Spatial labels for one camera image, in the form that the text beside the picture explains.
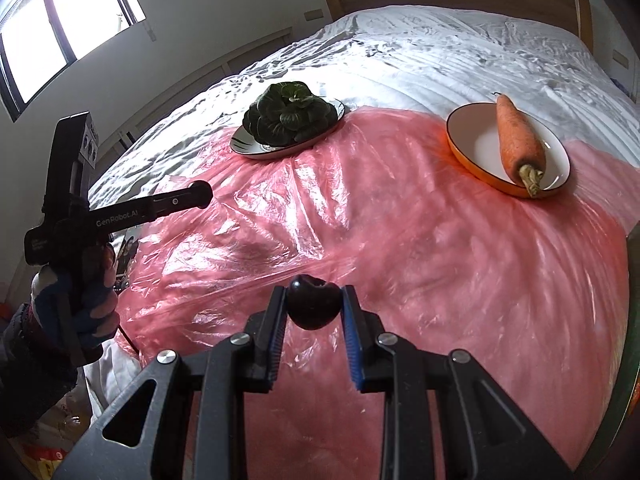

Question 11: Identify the orange rimmed white plate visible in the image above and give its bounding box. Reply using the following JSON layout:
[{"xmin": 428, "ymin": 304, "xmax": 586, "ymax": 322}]
[{"xmin": 446, "ymin": 102, "xmax": 572, "ymax": 198}]

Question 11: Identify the dark green bok choy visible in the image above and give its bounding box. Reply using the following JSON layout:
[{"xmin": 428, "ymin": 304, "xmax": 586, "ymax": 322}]
[{"xmin": 242, "ymin": 81, "xmax": 338, "ymax": 146}]

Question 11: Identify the pink plastic sheet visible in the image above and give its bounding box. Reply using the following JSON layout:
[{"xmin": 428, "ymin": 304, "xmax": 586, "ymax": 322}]
[{"xmin": 112, "ymin": 105, "xmax": 631, "ymax": 480}]

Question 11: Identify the person's left forearm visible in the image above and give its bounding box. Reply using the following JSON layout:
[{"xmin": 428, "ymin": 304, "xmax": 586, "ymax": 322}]
[{"xmin": 0, "ymin": 302, "xmax": 88, "ymax": 438}]

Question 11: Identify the green metal tray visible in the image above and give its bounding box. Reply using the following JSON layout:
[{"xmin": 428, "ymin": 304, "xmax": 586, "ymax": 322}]
[{"xmin": 582, "ymin": 230, "xmax": 640, "ymax": 480}]

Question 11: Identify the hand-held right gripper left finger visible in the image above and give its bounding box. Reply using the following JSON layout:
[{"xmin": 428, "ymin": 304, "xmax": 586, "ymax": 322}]
[{"xmin": 50, "ymin": 285, "xmax": 290, "ymax": 480}]

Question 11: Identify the person's left hand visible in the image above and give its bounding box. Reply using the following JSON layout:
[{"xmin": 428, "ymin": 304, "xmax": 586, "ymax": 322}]
[{"xmin": 30, "ymin": 242, "xmax": 121, "ymax": 366}]

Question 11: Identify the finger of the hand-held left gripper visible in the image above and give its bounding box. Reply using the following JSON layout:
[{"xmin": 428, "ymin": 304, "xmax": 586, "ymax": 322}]
[{"xmin": 112, "ymin": 180, "xmax": 213, "ymax": 235}]

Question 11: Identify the striped white plate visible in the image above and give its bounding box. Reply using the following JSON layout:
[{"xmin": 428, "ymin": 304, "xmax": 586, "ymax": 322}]
[{"xmin": 230, "ymin": 97, "xmax": 347, "ymax": 161}]

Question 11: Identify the dark plum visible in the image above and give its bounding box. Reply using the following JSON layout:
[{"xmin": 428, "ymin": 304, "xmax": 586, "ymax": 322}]
[{"xmin": 286, "ymin": 274, "xmax": 347, "ymax": 332}]

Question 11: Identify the window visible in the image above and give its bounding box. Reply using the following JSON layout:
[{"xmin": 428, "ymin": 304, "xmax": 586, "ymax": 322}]
[{"xmin": 0, "ymin": 0, "xmax": 146, "ymax": 121}]

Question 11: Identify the carrot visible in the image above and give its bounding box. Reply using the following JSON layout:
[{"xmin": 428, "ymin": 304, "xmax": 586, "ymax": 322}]
[{"xmin": 492, "ymin": 92, "xmax": 547, "ymax": 199}]

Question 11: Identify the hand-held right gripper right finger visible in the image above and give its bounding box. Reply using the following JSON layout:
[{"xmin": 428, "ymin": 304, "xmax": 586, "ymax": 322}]
[{"xmin": 341, "ymin": 285, "xmax": 576, "ymax": 480}]

